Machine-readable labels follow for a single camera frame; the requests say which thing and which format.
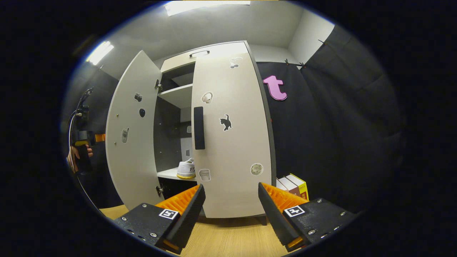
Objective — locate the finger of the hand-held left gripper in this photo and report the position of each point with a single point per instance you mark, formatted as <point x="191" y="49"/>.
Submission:
<point x="100" y="137"/>

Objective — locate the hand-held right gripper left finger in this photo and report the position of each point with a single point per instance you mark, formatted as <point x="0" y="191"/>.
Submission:
<point x="187" y="221"/>

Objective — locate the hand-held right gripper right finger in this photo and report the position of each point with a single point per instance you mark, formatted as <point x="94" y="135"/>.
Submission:
<point x="273" y="214"/>

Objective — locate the white shoe cabinet door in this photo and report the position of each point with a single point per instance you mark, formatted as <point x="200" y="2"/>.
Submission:
<point x="132" y="167"/>
<point x="239" y="150"/>

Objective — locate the white canvas shoe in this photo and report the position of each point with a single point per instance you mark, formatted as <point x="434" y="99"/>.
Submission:
<point x="185" y="168"/>

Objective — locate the white shoe cabinet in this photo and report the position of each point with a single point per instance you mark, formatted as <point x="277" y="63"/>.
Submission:
<point x="175" y="96"/>

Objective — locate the white cabinet drawer front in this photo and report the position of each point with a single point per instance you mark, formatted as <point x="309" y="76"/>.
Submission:
<point x="178" y="62"/>

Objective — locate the yellow book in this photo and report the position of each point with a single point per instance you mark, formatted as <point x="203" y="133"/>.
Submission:
<point x="301" y="187"/>

